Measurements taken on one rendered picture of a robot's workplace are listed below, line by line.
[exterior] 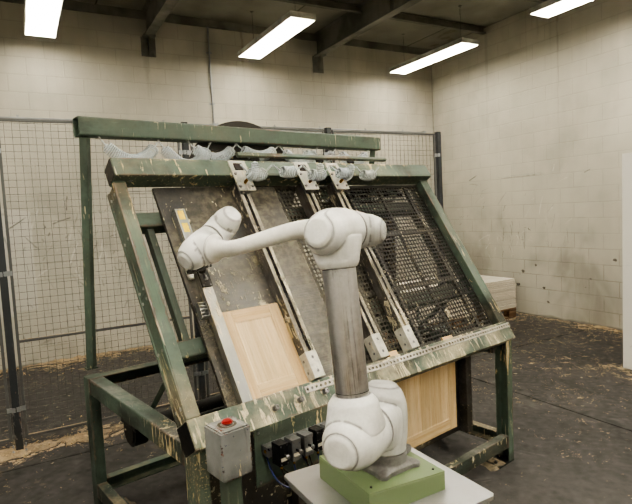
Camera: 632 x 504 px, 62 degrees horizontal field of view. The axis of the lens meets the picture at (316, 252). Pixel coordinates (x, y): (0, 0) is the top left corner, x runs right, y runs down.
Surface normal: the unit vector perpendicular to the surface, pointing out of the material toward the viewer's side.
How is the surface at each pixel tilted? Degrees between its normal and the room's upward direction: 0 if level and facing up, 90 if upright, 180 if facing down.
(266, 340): 58
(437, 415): 90
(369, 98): 90
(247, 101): 90
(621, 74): 90
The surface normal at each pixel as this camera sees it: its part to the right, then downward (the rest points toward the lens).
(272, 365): 0.51, -0.51
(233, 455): 0.64, 0.03
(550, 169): -0.87, 0.08
